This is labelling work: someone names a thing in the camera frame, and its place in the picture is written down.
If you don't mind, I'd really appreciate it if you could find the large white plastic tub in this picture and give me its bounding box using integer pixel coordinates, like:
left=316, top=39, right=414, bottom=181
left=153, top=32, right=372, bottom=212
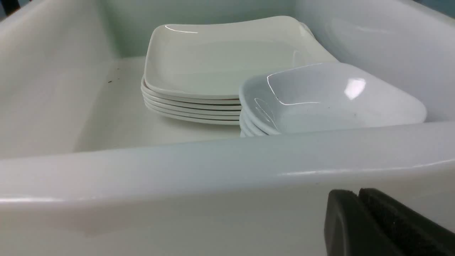
left=1, top=0, right=454, bottom=256

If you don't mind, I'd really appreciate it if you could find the top white small bowl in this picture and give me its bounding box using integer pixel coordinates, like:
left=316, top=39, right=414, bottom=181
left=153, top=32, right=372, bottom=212
left=239, top=63, right=427, bottom=135

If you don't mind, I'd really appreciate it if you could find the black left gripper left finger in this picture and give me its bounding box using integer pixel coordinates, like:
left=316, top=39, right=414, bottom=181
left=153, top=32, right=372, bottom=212
left=324, top=190, right=402, bottom=256

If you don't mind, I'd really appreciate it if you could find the white small bowl stack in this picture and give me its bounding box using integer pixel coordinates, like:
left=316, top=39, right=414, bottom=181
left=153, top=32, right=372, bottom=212
left=239, top=110, right=268, bottom=137

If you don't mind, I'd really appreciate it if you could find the white square plate stack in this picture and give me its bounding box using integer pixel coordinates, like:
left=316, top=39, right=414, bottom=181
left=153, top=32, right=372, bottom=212
left=141, top=78, right=242, bottom=126

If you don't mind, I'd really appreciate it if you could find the top white square plate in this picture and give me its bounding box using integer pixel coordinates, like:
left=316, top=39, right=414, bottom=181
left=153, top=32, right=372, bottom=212
left=144, top=16, right=337, bottom=100

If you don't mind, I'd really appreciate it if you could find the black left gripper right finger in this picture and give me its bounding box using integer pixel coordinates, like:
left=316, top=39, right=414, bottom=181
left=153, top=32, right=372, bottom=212
left=358, top=188, right=455, bottom=256

